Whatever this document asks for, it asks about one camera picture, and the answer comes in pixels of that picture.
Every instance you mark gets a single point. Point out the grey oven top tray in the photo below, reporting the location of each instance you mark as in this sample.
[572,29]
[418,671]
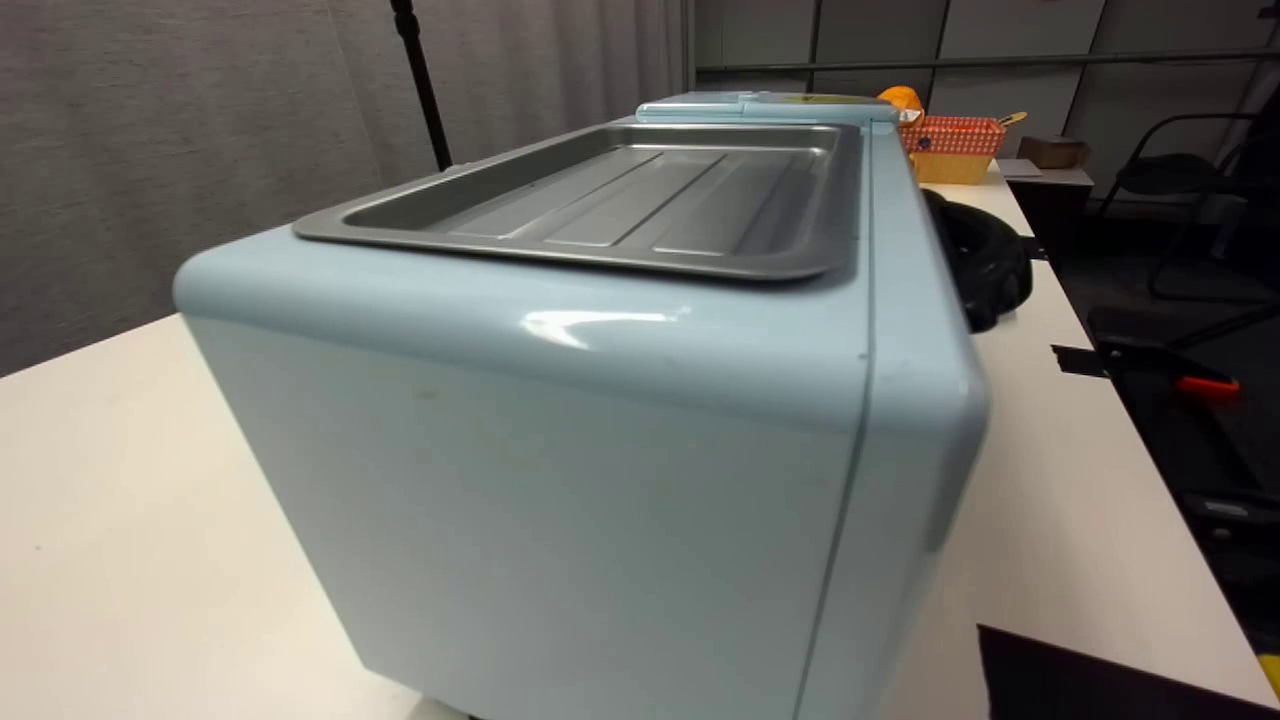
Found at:
[719,203]

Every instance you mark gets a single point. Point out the light blue toaster oven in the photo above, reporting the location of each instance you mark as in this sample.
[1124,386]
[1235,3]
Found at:
[589,494]

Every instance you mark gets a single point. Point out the black oven knob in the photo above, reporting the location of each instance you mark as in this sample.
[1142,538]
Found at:
[986,256]

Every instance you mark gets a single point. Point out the orange mesh basket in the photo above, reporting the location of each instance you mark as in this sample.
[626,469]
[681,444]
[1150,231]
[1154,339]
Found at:
[955,150]

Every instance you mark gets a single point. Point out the black tripod pole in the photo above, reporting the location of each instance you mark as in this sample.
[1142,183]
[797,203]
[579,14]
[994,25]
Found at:
[422,78]

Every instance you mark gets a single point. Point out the black folding chair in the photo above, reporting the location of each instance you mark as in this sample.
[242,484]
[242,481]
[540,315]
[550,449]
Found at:
[1240,176]

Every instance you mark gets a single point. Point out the orange handled black clamp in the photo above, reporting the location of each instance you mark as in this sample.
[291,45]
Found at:
[1211,389]

